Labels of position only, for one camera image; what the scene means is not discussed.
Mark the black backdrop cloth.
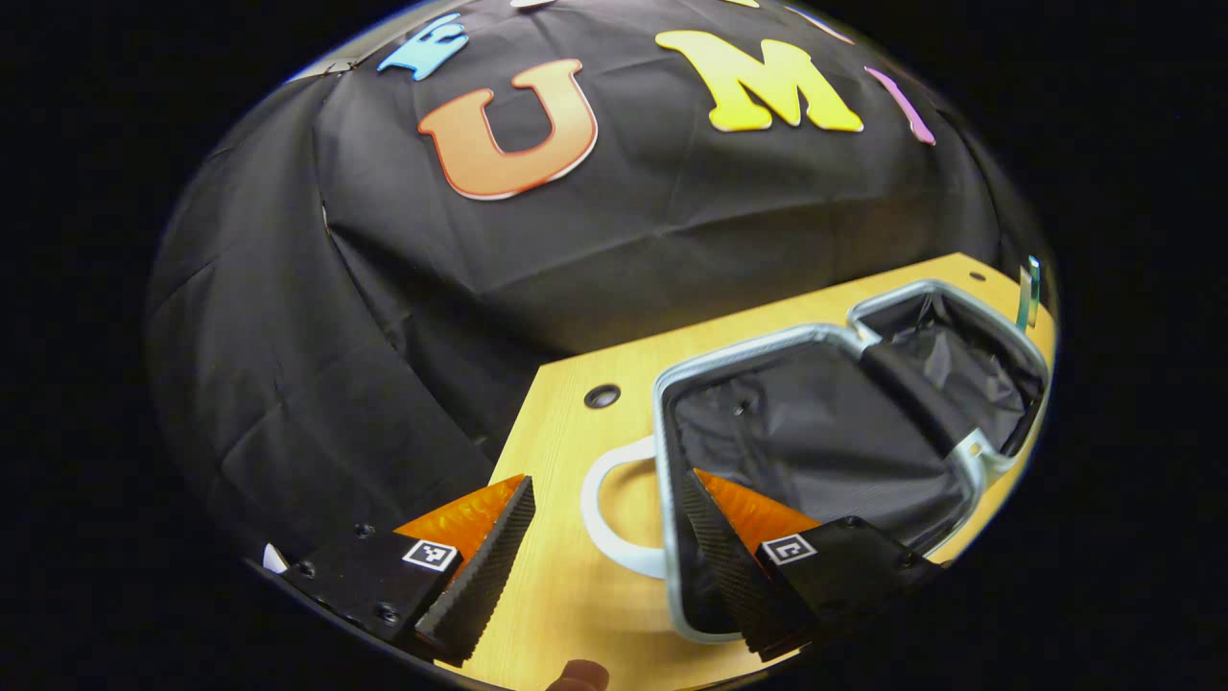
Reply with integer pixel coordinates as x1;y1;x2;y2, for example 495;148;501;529
144;0;1056;567

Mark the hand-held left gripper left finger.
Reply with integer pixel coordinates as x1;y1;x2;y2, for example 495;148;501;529
264;473;536;668

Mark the pale blue suitcase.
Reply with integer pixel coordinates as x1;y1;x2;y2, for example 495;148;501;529
580;278;1053;646

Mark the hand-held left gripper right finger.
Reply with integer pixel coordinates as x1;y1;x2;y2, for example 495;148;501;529
681;467;946;663

